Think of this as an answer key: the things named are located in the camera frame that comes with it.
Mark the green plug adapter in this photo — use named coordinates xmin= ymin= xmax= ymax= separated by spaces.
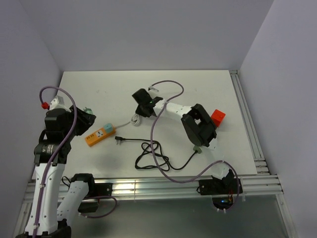
xmin=83 ymin=107 xmax=94 ymax=117

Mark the red cube plug adapter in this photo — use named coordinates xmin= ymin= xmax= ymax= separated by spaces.
xmin=211 ymin=109 xmax=226 ymax=127

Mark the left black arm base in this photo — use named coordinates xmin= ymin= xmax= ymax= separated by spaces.
xmin=78 ymin=182 xmax=112 ymax=214

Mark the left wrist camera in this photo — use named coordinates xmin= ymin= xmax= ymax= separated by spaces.
xmin=42 ymin=96 xmax=68 ymax=111

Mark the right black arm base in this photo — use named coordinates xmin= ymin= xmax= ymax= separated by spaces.
xmin=196 ymin=178 xmax=243 ymax=211

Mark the aluminium mounting rail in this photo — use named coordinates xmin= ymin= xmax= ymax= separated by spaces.
xmin=23 ymin=175 xmax=283 ymax=203

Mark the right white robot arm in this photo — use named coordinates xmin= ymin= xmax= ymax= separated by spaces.
xmin=132 ymin=88 xmax=217 ymax=165

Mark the aluminium side frame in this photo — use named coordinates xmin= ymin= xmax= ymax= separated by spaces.
xmin=229 ymin=70 xmax=298 ymax=238

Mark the green power strip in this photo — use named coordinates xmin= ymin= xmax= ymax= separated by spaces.
xmin=193 ymin=146 xmax=202 ymax=154

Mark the light blue plug adapter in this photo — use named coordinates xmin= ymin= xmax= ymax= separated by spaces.
xmin=103 ymin=123 xmax=114 ymax=133

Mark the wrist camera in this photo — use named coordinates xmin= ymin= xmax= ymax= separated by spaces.
xmin=42 ymin=96 xmax=68 ymax=111
xmin=148 ymin=85 xmax=159 ymax=93

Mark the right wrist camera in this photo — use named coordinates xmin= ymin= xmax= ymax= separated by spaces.
xmin=148 ymin=85 xmax=159 ymax=93

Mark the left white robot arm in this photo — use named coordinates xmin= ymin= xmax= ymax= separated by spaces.
xmin=18 ymin=106 xmax=97 ymax=238

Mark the black power cord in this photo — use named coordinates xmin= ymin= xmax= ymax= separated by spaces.
xmin=113 ymin=136 xmax=198 ymax=172

